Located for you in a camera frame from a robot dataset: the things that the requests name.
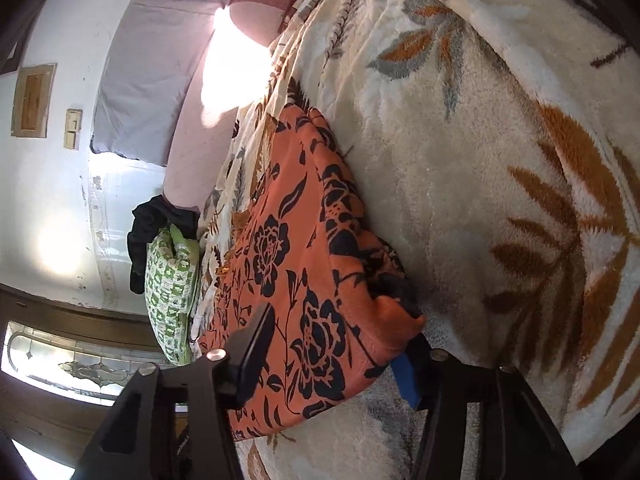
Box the pink bolster pillow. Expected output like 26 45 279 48
162 0 307 211

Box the grey-blue pillow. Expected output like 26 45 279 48
89 0 228 169

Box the stained glass door panel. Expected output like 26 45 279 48
0 320 173 408

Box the black garment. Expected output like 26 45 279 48
126 194 202 296

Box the wooden framed wall panel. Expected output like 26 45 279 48
10 63 57 139

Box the green checkered pillow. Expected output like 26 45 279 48
144 224 202 367

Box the orange floral shirt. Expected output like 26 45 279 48
192 104 427 442

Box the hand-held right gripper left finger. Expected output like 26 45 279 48
75 302 278 480

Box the dark wooden door frame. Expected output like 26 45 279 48
0 282 201 480

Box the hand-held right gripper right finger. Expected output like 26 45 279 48
392 335 583 480

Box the cream leaf-print blanket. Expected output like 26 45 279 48
187 0 640 480

